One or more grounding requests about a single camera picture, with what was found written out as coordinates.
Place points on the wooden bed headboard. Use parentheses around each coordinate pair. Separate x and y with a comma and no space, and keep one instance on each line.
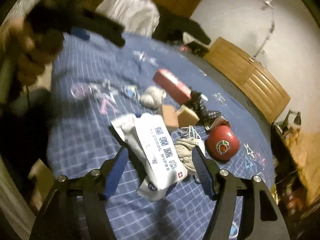
(251,78)

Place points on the red round tin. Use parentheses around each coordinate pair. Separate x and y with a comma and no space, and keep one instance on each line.
(222,144)

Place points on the black clothes pile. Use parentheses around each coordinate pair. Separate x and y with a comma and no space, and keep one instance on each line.
(171,27)

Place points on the brown paper pile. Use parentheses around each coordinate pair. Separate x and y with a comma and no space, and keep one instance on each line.
(304,150)

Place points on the small cardboard box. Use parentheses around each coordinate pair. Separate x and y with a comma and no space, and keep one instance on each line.
(186,117)
(170,118)

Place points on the white crumpled plastic bag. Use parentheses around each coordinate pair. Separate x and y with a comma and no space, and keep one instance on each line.
(136,16)

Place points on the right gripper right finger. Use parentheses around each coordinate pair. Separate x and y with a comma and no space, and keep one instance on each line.
(260,217)

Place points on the black checkered cloth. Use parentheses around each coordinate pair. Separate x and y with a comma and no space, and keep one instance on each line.
(206,116)

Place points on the beige knitted cloth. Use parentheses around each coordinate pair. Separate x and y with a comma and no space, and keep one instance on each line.
(184,147)

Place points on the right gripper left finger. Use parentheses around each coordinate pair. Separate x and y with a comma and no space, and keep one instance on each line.
(69,199)

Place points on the white crumpled tissue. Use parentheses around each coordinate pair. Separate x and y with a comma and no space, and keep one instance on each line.
(153,97)

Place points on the red rectangular box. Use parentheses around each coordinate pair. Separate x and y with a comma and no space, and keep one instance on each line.
(173,86)

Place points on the white alcohol wipes pack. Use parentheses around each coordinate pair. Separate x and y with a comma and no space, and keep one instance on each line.
(149,139)

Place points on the person's left hand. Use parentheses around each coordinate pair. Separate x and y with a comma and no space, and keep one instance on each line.
(34,51)

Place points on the blue patterned bed quilt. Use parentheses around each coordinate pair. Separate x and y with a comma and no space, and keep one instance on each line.
(95,88)

